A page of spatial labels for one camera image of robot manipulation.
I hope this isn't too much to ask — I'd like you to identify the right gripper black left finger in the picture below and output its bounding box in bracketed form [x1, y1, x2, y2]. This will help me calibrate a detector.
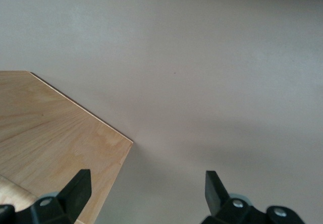
[30, 169, 91, 224]

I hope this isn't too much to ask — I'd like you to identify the brown paper table cover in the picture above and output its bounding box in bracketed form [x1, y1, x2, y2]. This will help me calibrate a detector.
[0, 0, 323, 224]

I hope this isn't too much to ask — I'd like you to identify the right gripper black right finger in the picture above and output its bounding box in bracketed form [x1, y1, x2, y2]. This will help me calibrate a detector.
[200, 170, 268, 224]

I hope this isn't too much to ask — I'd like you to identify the light wooden drawer cabinet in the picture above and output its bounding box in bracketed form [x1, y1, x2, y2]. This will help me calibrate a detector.
[0, 70, 134, 224]

